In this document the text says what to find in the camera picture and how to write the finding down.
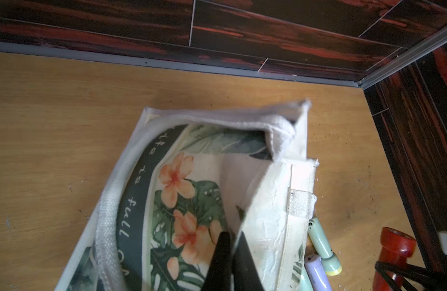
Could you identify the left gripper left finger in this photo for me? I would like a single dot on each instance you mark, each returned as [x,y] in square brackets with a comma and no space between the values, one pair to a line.
[219,273]

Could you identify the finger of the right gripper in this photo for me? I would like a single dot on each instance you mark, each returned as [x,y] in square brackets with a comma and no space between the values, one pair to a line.
[409,271]

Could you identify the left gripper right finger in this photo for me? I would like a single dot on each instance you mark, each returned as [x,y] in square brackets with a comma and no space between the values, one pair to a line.
[245,276]

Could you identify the red flashlight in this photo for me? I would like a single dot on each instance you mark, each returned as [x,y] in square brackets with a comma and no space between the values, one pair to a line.
[397,247]

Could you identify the pale green flashlight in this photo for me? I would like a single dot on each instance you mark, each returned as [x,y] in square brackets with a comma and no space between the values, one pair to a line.
[329,259]

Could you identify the white floral canvas tote bag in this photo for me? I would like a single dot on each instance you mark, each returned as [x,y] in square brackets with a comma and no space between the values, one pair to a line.
[184,177]

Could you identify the lavender flashlight right lower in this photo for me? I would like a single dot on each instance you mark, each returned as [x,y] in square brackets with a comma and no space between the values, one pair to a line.
[316,273]

